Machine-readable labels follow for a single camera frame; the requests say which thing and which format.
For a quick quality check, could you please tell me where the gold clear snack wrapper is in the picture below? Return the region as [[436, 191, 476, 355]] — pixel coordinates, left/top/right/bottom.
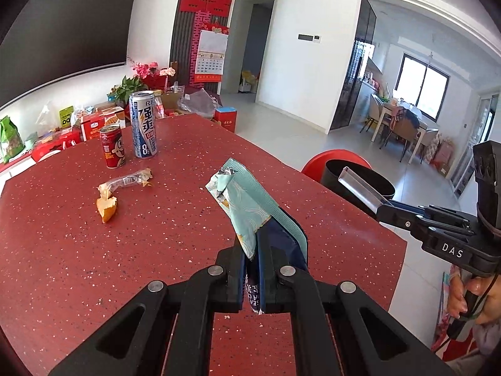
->
[[98, 168, 153, 199]]

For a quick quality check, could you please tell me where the teal blue snack wrapper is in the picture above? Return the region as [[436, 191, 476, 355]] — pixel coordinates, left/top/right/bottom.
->
[[205, 158, 308, 314]]

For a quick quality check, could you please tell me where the black trash bin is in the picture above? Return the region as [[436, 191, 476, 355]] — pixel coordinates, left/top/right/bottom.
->
[[320, 159, 396, 218]]

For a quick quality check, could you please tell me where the right hand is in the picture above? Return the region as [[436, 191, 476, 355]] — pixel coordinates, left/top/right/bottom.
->
[[447, 269, 501, 326]]

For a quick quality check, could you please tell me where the dining table with chairs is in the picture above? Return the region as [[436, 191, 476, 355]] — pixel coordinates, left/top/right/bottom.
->
[[361, 93, 441, 163]]

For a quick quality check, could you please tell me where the red stool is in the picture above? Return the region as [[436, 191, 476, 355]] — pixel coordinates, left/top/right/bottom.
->
[[301, 149, 373, 183]]

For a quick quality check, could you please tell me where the short red cartoon can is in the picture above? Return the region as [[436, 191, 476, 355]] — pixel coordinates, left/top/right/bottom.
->
[[99, 125, 126, 169]]

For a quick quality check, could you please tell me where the red waffle box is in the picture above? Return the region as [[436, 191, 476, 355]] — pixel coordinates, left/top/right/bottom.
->
[[80, 106, 126, 141]]

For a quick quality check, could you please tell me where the tall blue white can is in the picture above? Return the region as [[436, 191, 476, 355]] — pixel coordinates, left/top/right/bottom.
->
[[129, 91, 157, 159]]

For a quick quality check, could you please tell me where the green snack bag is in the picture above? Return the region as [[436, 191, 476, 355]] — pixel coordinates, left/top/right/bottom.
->
[[1, 116, 25, 163]]

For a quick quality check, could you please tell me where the red gift box on floor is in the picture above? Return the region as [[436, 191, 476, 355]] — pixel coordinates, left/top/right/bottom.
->
[[213, 107, 237, 133]]

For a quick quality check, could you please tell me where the green potted plant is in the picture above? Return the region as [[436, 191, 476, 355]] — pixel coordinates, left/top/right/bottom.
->
[[107, 76, 149, 104]]

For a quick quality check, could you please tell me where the pink flower bouquet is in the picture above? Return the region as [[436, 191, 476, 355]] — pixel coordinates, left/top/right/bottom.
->
[[132, 62, 177, 80]]

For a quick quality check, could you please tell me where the large black television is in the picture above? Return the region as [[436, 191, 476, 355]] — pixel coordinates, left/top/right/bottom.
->
[[1, 0, 134, 106]]

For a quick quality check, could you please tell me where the wall calendar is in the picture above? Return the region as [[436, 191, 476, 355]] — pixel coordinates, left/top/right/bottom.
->
[[194, 23, 229, 83]]

